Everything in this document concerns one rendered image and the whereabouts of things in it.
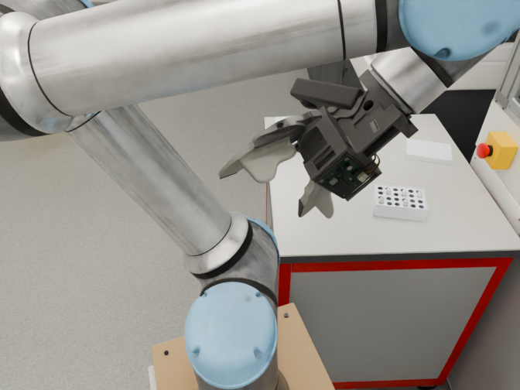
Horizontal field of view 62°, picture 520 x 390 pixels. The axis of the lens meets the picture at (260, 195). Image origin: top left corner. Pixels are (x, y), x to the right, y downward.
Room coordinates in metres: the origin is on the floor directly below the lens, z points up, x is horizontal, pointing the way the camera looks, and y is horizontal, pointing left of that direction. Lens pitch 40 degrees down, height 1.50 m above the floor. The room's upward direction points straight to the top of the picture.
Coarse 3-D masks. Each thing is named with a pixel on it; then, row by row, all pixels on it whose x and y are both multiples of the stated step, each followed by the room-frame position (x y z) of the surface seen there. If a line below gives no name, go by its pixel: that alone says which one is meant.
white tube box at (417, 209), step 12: (384, 192) 0.85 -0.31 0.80; (396, 192) 0.85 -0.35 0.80; (408, 192) 0.85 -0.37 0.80; (384, 204) 0.80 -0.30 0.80; (396, 204) 0.81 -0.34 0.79; (408, 204) 0.80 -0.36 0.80; (420, 204) 0.80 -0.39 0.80; (384, 216) 0.79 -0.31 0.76; (396, 216) 0.79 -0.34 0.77; (408, 216) 0.79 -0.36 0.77; (420, 216) 0.78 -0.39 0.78
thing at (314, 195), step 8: (312, 184) 0.45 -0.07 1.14; (304, 192) 0.46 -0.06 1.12; (312, 192) 0.44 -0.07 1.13; (320, 192) 0.44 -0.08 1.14; (328, 192) 0.42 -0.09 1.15; (304, 200) 0.45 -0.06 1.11; (312, 200) 0.44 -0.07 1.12; (320, 200) 0.43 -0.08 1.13; (328, 200) 0.42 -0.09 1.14; (304, 208) 0.44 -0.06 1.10; (312, 208) 0.45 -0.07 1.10; (320, 208) 0.42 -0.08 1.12; (328, 208) 0.41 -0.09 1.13; (328, 216) 0.41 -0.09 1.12
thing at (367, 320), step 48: (288, 192) 0.89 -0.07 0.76; (432, 192) 0.89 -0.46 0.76; (480, 192) 0.89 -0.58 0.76; (288, 240) 0.72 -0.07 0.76; (336, 240) 0.72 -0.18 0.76; (384, 240) 0.72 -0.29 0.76; (432, 240) 0.72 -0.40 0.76; (480, 240) 0.72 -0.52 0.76; (288, 288) 0.68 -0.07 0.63; (336, 288) 0.69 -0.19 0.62; (384, 288) 0.69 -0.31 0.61; (432, 288) 0.69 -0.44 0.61; (480, 288) 0.70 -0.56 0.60; (336, 336) 0.69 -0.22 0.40; (384, 336) 0.69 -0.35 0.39; (432, 336) 0.70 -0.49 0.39; (336, 384) 0.69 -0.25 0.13; (384, 384) 0.69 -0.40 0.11; (432, 384) 0.70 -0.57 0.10
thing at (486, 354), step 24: (480, 168) 1.00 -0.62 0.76; (504, 192) 0.87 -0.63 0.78; (504, 288) 0.71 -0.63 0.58; (504, 312) 0.67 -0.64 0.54; (480, 336) 0.70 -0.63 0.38; (504, 336) 0.64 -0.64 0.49; (480, 360) 0.66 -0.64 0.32; (504, 360) 0.60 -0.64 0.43; (456, 384) 0.69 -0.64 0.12; (480, 384) 0.62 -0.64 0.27; (504, 384) 0.56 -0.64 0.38
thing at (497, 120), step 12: (492, 108) 1.04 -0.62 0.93; (492, 120) 1.02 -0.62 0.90; (504, 120) 0.98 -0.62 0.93; (480, 132) 1.06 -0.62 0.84; (516, 132) 0.92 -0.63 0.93; (516, 156) 0.88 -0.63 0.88; (516, 168) 0.86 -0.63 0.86; (504, 180) 0.88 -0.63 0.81; (516, 180) 0.84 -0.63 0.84; (516, 192) 0.83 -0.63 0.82
